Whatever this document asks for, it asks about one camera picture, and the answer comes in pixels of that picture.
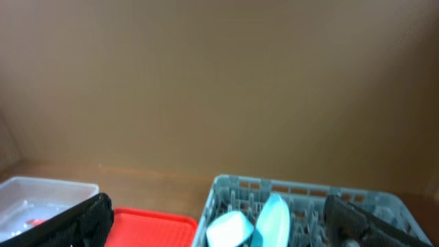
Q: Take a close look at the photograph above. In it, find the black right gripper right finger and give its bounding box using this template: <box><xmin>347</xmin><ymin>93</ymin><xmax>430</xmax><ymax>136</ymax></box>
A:
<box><xmin>323</xmin><ymin>195</ymin><xmax>431</xmax><ymax>247</ymax></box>

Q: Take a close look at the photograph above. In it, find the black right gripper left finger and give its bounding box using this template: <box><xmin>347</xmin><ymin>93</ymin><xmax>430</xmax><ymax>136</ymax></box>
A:
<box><xmin>1</xmin><ymin>193</ymin><xmax>114</xmax><ymax>247</ymax></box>

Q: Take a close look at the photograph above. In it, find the red candy wrapper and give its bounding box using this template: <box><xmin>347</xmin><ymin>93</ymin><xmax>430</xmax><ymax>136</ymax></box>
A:
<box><xmin>26</xmin><ymin>219</ymin><xmax>45</xmax><ymax>226</ymax></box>

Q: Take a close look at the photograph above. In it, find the light blue plate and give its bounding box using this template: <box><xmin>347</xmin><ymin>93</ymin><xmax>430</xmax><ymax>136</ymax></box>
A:
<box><xmin>250</xmin><ymin>193</ymin><xmax>291</xmax><ymax>247</ymax></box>

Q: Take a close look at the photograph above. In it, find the light blue bowl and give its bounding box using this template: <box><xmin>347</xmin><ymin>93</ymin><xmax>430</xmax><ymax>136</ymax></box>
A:
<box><xmin>206</xmin><ymin>211</ymin><xmax>254</xmax><ymax>247</ymax></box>

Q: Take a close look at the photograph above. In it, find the grey dishwasher rack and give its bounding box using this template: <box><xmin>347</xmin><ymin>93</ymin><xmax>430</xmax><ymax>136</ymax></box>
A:
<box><xmin>192</xmin><ymin>175</ymin><xmax>431</xmax><ymax>247</ymax></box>

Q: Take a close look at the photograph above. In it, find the red serving tray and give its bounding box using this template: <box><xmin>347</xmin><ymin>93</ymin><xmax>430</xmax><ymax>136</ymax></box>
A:
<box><xmin>105</xmin><ymin>208</ymin><xmax>198</xmax><ymax>247</ymax></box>

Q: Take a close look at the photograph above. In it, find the clear plastic bin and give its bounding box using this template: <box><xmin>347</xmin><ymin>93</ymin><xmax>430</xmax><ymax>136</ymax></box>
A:
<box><xmin>1</xmin><ymin>176</ymin><xmax>99</xmax><ymax>242</ymax></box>

